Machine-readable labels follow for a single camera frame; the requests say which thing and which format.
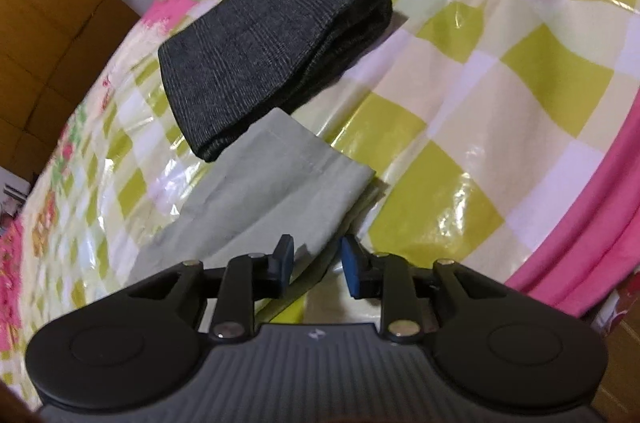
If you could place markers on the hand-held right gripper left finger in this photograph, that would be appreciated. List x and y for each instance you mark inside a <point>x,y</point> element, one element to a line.
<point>285,265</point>

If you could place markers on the pink bed sheet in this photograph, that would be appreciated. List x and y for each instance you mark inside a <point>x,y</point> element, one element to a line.
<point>590,233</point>

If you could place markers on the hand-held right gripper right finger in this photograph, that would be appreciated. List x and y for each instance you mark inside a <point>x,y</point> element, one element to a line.
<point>351,268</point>

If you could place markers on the printed checkered blanket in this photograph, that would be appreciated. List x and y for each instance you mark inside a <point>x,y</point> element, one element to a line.
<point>500,103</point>

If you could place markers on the brown wooden wardrobe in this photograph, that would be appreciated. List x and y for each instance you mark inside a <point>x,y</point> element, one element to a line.
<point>45,28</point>

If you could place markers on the dark grey folded cloth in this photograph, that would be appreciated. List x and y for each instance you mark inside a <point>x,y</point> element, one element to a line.
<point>260,43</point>

